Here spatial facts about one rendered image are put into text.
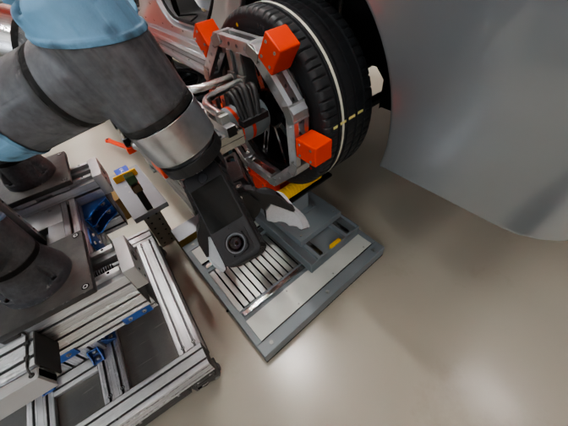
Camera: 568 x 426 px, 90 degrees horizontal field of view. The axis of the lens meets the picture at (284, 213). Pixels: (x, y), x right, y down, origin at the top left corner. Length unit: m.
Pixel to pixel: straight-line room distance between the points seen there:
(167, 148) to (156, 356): 1.14
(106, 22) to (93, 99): 0.06
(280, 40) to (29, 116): 0.66
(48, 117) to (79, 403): 1.25
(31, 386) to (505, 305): 1.77
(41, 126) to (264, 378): 1.27
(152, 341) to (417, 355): 1.14
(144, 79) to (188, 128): 0.05
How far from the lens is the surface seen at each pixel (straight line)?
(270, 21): 0.99
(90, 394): 1.45
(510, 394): 1.60
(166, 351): 1.35
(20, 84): 0.31
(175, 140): 0.29
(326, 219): 1.53
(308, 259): 1.47
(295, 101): 0.90
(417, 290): 1.64
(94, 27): 0.27
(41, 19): 0.27
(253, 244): 0.29
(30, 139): 0.34
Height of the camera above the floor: 1.38
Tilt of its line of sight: 47 degrees down
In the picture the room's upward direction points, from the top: 7 degrees counter-clockwise
